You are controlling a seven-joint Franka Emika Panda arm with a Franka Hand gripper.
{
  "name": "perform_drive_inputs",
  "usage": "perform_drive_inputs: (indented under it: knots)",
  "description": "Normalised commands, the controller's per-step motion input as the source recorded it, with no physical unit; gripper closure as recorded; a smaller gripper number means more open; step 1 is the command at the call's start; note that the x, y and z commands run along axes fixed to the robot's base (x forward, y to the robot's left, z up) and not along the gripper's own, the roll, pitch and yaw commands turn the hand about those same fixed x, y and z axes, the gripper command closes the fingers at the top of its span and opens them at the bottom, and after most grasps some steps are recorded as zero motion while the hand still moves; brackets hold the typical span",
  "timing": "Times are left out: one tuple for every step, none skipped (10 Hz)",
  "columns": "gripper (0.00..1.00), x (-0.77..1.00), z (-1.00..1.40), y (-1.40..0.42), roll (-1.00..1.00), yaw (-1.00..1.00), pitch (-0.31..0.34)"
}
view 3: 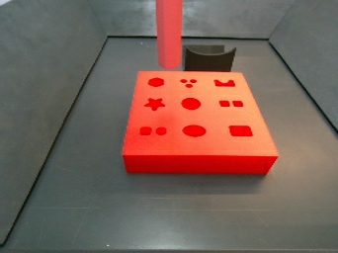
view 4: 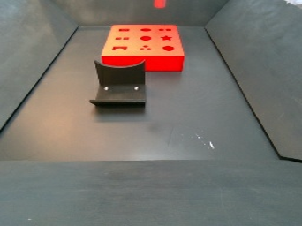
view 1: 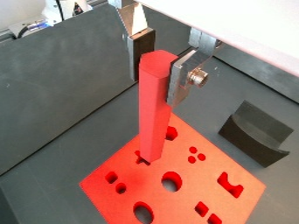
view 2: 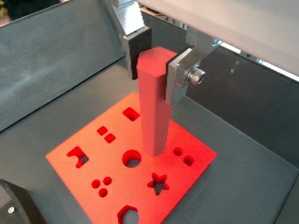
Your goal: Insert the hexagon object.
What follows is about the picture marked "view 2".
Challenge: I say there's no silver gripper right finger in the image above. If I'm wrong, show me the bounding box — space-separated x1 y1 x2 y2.
164 27 222 106

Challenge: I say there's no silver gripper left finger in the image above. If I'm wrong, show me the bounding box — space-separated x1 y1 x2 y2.
111 0 152 80

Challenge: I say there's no red hexagonal peg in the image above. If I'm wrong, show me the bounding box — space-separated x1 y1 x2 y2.
136 47 176 157

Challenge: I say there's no black corner object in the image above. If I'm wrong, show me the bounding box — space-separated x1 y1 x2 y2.
0 179 47 224

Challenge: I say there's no red shape-sorting board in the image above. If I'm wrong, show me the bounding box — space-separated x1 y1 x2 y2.
47 93 216 224

